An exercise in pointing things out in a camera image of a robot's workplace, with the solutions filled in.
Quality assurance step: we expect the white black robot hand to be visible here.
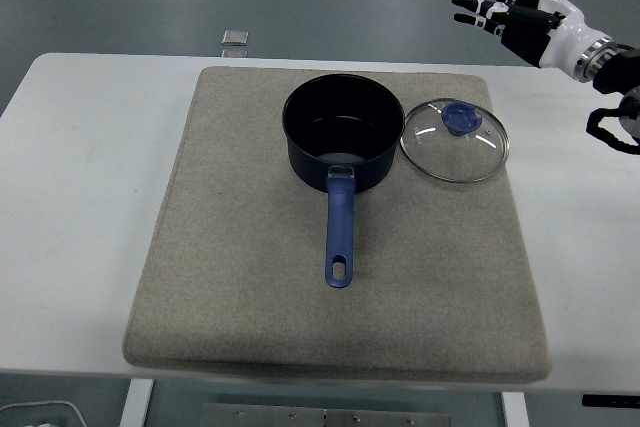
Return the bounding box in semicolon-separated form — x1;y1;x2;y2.
450;0;613;70

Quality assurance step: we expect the glass lid with blue knob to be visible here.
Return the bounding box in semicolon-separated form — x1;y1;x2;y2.
400;97;512;185

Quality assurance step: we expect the dark blue saucepan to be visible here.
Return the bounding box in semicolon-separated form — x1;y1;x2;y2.
281;72;407;290

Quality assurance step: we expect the black flat bar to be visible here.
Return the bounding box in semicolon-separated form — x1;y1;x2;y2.
581;393;640;408

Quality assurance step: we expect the white table leg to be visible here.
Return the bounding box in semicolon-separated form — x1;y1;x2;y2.
500;391;531;427
119;378;156;427

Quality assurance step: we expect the beige fabric mat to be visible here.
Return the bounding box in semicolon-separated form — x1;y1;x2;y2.
122;65;553;384

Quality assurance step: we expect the grey metal plate with screws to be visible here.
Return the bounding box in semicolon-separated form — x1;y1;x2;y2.
201;402;452;427

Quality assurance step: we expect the white rounded tray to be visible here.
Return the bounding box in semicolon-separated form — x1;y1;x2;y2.
0;399;84;427

